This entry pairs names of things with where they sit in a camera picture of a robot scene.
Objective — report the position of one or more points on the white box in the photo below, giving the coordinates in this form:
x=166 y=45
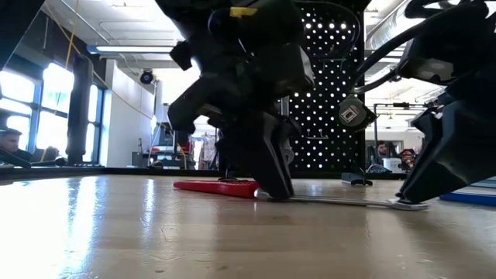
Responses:
x=392 y=164

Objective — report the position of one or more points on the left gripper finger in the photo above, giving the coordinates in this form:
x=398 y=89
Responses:
x=263 y=155

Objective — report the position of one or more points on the long fluorescent light bar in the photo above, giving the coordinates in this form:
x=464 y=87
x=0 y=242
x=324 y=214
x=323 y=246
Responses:
x=131 y=49

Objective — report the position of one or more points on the black tape measure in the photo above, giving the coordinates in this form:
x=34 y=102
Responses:
x=354 y=114

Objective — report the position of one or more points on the left wrist camera housing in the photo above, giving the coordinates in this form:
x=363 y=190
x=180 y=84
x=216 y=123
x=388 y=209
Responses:
x=190 y=108

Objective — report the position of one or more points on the black computer monitor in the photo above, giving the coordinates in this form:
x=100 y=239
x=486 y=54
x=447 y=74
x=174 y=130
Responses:
x=182 y=139

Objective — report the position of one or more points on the black padded pillar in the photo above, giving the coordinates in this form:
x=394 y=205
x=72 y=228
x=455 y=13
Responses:
x=79 y=116

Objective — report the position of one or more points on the black pegboard stand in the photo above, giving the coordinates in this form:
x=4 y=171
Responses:
x=360 y=155

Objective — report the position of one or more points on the large chrome combination wrench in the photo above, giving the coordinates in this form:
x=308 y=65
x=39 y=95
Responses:
x=341 y=200

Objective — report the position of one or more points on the red utility knife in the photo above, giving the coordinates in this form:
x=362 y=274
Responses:
x=217 y=188

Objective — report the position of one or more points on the person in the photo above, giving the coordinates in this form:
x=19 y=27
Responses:
x=11 y=145
x=381 y=149

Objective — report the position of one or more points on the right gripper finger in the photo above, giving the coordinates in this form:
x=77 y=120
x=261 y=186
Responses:
x=457 y=155

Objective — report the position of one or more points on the black pipe rack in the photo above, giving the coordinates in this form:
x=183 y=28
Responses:
x=387 y=104

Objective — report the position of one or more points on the cluttered workbench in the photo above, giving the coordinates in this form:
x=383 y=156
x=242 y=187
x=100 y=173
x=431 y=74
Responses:
x=166 y=157

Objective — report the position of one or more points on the black dome camera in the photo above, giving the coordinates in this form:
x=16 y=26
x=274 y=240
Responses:
x=146 y=76

